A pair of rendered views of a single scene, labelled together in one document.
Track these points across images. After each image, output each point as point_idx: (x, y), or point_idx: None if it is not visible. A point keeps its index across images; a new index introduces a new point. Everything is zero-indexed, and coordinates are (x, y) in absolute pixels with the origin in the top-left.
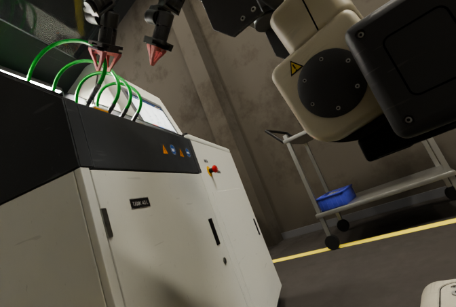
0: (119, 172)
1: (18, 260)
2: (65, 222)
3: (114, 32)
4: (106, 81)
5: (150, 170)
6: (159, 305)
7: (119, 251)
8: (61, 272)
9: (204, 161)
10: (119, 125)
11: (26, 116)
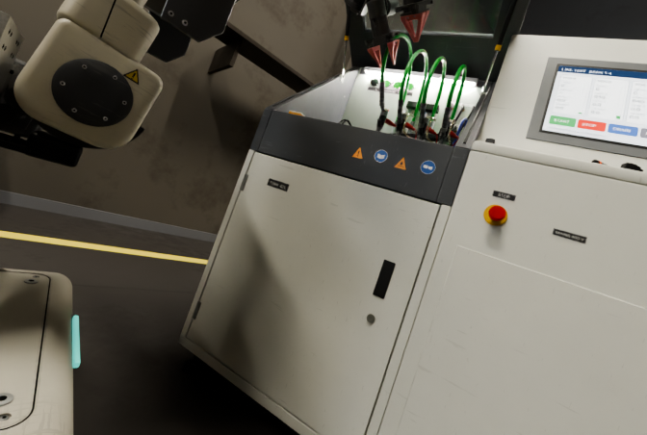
0: (274, 159)
1: None
2: None
3: (375, 22)
4: (510, 58)
5: (315, 167)
6: (245, 244)
7: (241, 199)
8: None
9: (494, 193)
10: (302, 125)
11: None
